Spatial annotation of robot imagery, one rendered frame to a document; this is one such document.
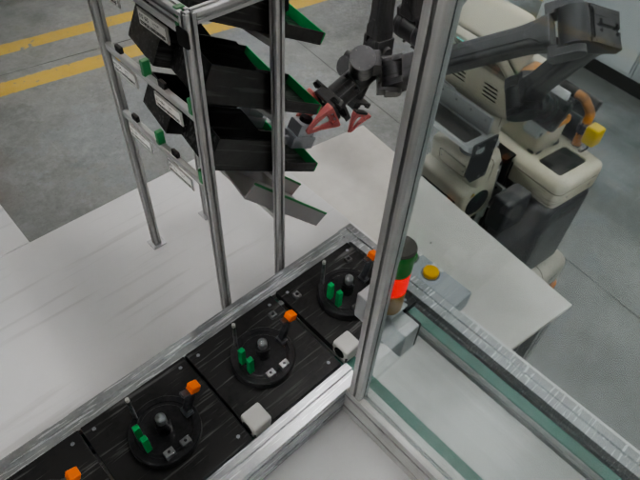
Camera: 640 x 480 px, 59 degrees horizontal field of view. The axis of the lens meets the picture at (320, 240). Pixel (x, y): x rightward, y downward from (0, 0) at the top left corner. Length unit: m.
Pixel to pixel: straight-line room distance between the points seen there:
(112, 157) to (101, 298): 1.82
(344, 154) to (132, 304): 0.82
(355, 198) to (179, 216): 0.53
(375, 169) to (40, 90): 2.57
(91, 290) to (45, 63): 2.76
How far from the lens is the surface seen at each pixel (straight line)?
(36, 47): 4.37
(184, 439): 1.17
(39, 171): 3.33
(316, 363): 1.26
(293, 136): 1.29
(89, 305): 1.55
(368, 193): 1.76
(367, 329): 1.02
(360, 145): 1.93
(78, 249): 1.68
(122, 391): 1.29
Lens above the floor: 2.07
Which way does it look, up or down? 49 degrees down
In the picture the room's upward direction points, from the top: 4 degrees clockwise
